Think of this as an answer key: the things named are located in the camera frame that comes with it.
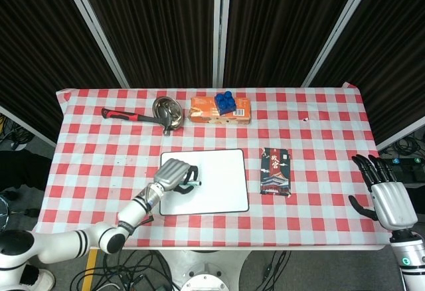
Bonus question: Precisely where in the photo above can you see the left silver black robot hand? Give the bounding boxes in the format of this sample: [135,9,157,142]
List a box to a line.
[153,157,202,195]

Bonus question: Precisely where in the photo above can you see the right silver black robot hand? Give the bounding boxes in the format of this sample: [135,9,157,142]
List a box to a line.
[348,153,418,232]

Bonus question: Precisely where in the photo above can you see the stainless steel bowl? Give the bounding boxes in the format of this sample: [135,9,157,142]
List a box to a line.
[152,96,185,130]

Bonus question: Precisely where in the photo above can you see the orange cardboard snack box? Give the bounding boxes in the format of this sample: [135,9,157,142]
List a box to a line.
[187,96,252,126]

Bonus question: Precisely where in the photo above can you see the blue toy building block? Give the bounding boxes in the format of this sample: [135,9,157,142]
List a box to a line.
[214,90,236,116]

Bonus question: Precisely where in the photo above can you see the red white checkered tablecloth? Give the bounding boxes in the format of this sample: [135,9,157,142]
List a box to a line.
[33,86,391,251]

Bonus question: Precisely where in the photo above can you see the dark illustrated palace box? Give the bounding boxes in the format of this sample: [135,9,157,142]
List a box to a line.
[259,147,293,197]

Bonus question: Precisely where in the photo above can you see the dark folding partition screen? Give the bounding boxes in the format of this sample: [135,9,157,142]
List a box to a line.
[0,0,425,151]

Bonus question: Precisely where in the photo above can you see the white sneaker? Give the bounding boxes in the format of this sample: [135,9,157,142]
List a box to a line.
[19,268,56,291]

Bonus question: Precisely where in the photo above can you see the white board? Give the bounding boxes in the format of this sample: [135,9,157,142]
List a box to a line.
[159,148,250,217]

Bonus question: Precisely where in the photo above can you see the red black handled hammer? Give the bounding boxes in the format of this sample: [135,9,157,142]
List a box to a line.
[101,107,173,136]

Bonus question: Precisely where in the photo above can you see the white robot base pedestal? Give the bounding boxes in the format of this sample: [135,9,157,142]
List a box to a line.
[159,250,253,291]

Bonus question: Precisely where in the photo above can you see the black floor cables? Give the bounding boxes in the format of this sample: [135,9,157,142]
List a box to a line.
[69,250,173,291]

